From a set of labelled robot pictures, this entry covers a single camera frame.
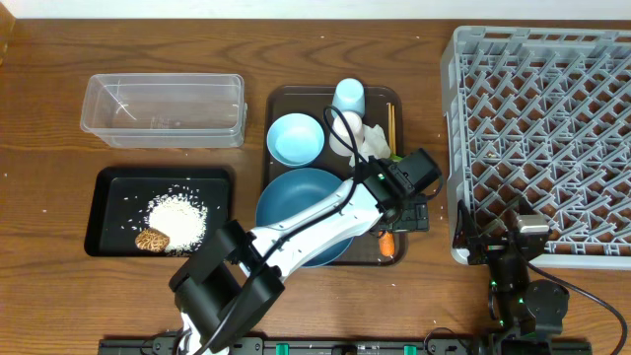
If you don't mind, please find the orange carrot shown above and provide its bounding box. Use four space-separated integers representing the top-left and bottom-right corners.
379 231 395 257

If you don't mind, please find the dark blue plate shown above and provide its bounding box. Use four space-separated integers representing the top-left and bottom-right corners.
254 167 356 269

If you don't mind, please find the light blue bowl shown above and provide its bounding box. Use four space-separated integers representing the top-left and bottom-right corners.
266 112 325 168

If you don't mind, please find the pile of white rice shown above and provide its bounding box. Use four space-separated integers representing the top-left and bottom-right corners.
119 183 208 255

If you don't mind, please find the brown mushroom food scrap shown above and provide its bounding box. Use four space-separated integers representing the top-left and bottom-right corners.
135 229 171 252

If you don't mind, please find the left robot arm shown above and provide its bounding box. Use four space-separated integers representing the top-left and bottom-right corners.
169 149 443 354

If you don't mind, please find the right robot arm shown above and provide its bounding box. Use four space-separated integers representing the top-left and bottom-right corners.
453 197 569 354

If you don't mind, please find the grey dishwasher rack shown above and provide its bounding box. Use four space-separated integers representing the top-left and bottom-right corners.
441 26 630 270

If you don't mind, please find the crumpled white tissue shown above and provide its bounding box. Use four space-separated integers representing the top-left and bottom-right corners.
355 124 391 159

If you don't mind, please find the pink cup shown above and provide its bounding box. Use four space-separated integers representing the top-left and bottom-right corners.
329 111 364 157

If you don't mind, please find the light blue cup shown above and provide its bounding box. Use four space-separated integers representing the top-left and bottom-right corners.
332 78 366 117

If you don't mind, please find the clear plastic container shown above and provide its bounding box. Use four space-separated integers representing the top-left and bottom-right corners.
80 73 247 148

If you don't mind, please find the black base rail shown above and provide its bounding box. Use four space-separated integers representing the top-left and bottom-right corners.
97 336 473 355

